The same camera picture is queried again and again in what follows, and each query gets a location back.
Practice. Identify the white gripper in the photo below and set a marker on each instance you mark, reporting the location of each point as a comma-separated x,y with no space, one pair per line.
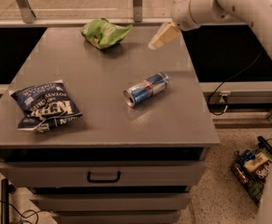
183,12

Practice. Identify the green rice chip bag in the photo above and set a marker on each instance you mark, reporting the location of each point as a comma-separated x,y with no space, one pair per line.
103,34

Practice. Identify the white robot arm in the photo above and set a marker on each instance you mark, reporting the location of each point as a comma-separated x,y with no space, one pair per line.
258,15

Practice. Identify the blue kettle chips bag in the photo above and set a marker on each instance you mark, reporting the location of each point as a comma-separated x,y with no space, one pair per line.
45,106

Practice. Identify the brown sea salt snack bag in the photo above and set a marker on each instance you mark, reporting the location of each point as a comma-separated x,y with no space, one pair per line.
259,167

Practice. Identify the blue silver energy drink can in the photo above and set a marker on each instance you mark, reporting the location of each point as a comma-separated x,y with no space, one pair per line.
146,89

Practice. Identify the grey drawer cabinet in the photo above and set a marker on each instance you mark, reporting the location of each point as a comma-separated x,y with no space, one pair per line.
159,145

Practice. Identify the blue can in basket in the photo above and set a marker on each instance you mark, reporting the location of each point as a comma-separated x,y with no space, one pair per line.
245,156

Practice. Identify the middle metal window post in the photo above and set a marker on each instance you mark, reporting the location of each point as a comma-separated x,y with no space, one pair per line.
137,10

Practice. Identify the metal window post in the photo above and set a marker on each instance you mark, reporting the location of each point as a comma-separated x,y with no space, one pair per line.
27,14
137,10

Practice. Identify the left metal window post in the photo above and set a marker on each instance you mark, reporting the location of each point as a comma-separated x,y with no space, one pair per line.
27,14

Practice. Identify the black drawer handle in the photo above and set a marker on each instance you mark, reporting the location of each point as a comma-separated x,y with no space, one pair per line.
103,178

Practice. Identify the black wire snack basket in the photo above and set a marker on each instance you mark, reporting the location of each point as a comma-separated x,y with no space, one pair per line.
253,186

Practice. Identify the black stand post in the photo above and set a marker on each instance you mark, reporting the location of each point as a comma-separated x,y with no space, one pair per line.
5,202

